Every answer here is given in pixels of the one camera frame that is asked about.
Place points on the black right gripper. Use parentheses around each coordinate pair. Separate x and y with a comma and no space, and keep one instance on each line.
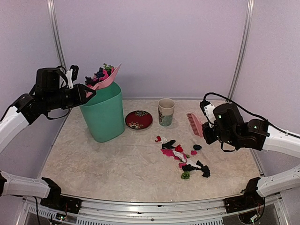
(209,138)

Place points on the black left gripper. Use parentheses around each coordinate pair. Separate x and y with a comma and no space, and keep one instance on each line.
(80,98)

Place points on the pink hand brush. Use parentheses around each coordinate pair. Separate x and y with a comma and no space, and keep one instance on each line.
(195,124)

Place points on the pink dustpan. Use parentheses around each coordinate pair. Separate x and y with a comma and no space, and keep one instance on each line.
(103,78)

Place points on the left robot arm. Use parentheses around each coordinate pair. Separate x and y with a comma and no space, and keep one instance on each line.
(53,90)

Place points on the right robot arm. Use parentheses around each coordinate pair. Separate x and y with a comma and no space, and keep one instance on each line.
(226,125)

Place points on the pile of paper scraps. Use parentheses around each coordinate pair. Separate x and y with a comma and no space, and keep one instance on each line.
(177,153)

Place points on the mint green waste bin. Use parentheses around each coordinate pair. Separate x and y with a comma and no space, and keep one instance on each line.
(104,115)

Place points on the green paper scrap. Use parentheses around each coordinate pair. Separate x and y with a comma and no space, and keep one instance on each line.
(185,175)

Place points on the beige printed cup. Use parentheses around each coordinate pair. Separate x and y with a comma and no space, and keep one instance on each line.
(166,108)

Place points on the red floral round plate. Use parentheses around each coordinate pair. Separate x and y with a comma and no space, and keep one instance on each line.
(139,120)

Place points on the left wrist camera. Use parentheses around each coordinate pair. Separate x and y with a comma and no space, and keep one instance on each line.
(71,75)

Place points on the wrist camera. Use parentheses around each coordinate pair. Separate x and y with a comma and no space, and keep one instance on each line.
(71,75)
(207,109)

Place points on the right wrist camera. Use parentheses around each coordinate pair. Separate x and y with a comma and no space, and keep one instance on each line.
(207,109)

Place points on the aluminium front rail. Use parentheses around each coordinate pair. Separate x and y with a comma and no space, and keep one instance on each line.
(102,212)

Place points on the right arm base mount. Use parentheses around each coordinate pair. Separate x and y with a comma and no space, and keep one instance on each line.
(249,198)

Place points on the left aluminium corner post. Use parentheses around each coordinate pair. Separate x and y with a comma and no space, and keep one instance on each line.
(57,43)

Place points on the aluminium corner post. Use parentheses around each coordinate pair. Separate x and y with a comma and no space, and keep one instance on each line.
(57,43)
(243,48)

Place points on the right aluminium corner post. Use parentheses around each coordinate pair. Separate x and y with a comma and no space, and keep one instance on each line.
(243,48)

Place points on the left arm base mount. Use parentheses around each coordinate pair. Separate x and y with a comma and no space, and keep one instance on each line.
(55,200)

